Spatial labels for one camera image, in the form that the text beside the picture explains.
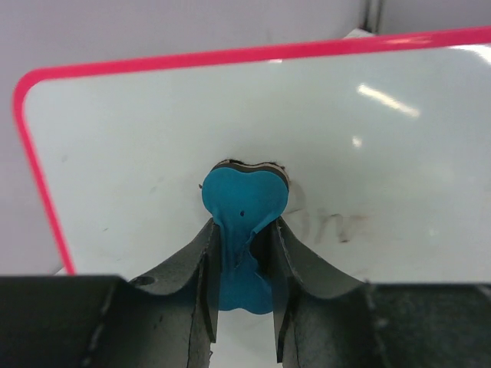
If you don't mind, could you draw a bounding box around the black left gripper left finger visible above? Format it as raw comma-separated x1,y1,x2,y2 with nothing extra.
1,222,220,367

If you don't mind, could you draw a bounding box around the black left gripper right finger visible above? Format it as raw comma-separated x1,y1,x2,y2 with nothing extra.
268,219,490,367

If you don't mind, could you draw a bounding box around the blue bone-shaped eraser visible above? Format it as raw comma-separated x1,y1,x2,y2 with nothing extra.
201,159,289,315

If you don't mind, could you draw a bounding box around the pink framed whiteboard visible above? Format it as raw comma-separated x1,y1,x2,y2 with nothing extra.
12,27,490,367

